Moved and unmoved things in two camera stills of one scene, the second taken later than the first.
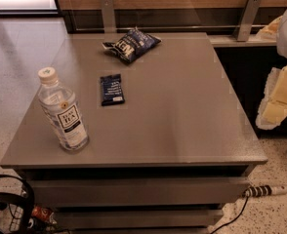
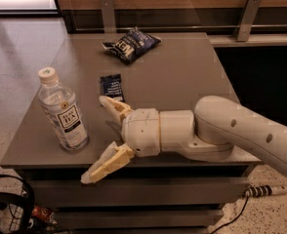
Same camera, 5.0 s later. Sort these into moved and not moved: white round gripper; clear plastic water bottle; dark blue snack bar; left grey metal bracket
Moved: white round gripper
Not moved: clear plastic water bottle; dark blue snack bar; left grey metal bracket
